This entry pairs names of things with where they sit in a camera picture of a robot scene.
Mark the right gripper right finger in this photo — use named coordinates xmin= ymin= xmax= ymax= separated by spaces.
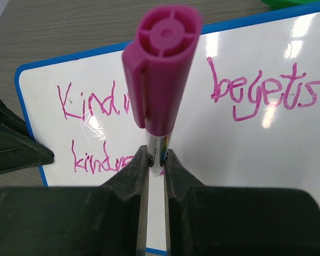
xmin=164 ymin=150 xmax=320 ymax=255

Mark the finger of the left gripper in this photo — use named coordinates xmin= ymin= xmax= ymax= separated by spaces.
xmin=0 ymin=99 xmax=54 ymax=174

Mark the green plastic tray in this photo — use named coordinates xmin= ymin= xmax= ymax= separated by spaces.
xmin=261 ymin=0 xmax=319 ymax=10

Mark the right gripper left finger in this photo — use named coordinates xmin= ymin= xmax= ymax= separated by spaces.
xmin=0 ymin=146 xmax=149 ymax=255

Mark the pink capped marker pen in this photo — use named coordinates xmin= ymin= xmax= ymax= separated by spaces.
xmin=122 ymin=4 xmax=203 ymax=177

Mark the blue framed whiteboard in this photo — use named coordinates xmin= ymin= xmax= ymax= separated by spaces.
xmin=14 ymin=2 xmax=320 ymax=255

